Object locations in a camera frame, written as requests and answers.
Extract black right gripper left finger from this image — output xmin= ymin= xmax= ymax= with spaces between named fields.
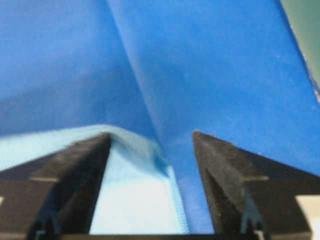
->
xmin=0 ymin=133 xmax=112 ymax=240

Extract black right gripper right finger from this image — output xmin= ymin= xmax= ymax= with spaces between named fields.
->
xmin=192 ymin=131 xmax=320 ymax=240

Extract light blue towel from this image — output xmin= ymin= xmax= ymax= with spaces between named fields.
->
xmin=0 ymin=124 xmax=189 ymax=235

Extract dark blue table cloth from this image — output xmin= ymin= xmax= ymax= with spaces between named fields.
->
xmin=0 ymin=0 xmax=320 ymax=234

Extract green backdrop panel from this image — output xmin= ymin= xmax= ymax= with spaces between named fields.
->
xmin=281 ymin=0 xmax=320 ymax=94

